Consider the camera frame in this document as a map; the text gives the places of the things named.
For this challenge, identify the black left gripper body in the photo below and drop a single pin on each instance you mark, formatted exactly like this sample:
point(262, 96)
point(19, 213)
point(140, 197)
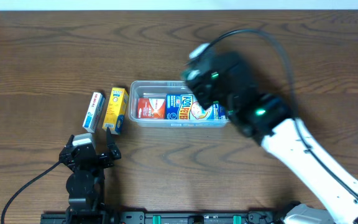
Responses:
point(89, 156)

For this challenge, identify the clear plastic container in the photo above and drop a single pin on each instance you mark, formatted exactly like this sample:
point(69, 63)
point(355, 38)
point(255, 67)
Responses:
point(160, 89)

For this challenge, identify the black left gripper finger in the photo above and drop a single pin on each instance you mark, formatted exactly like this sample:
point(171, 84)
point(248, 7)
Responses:
point(110, 142)
point(70, 141)

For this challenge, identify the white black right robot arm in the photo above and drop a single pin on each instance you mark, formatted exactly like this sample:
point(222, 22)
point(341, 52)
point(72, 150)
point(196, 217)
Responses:
point(267, 119)

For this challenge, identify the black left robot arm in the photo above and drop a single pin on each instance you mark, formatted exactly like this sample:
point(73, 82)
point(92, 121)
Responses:
point(86, 184)

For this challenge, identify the yellow Woods box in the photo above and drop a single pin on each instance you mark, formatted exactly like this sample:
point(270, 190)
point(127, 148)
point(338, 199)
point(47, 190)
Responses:
point(115, 113)

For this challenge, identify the blue Kool Fever box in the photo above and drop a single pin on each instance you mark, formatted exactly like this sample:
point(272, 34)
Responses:
point(187, 107)

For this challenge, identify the white blue toothpaste box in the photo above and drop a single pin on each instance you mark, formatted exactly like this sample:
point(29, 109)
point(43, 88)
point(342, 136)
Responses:
point(93, 113)

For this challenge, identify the red white medicine box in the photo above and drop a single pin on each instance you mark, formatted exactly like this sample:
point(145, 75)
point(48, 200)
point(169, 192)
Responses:
point(151, 108)

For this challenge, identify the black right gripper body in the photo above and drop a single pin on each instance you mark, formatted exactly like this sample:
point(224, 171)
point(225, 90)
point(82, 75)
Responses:
point(199, 90)

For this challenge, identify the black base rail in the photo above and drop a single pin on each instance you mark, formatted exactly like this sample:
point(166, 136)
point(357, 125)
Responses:
point(166, 217)

